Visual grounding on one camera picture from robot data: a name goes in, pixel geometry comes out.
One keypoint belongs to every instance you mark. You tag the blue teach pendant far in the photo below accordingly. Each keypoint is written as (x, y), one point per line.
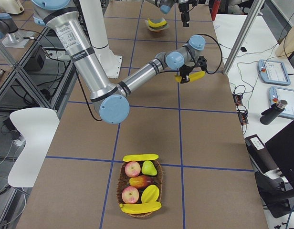
(273, 72)

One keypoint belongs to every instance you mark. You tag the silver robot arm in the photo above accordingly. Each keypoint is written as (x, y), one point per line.
(109, 99)
(166, 5)

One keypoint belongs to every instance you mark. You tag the pink apple far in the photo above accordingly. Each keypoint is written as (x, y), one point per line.
(132, 169)

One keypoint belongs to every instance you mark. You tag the pink apple near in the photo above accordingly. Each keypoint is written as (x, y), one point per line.
(130, 195)

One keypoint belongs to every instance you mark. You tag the aluminium frame post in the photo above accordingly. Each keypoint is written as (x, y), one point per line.
(250, 18)

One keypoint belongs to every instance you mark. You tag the brown wicker basket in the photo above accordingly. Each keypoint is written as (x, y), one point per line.
(123, 182)

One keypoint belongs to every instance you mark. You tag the black monitor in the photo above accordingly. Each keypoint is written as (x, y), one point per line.
(281, 149)

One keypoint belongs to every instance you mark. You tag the grey orange square plate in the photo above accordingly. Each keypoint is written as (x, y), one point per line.
(157, 29)

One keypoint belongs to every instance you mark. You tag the pink apple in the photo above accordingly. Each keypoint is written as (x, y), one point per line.
(132, 169)
(130, 195)

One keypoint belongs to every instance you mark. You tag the red yellow mango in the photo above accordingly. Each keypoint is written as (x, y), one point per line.
(141, 182)

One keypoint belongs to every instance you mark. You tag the black label printer box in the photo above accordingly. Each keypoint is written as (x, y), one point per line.
(260, 154)

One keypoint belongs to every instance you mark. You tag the blue teach pendant near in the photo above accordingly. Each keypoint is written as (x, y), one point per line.
(282, 93)

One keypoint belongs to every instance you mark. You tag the yellow starfruit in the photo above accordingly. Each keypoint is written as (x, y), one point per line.
(150, 194)

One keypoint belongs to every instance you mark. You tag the blue teach pendant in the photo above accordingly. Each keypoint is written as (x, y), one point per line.
(282, 93)
(273, 72)

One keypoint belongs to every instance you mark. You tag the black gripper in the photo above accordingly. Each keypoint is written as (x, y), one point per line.
(184, 9)
(185, 70)

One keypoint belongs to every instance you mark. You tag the green pear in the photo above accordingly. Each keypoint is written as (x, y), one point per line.
(148, 168)

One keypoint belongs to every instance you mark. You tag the yellow banana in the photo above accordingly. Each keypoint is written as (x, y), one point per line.
(190, 78)
(140, 208)
(156, 23)
(140, 157)

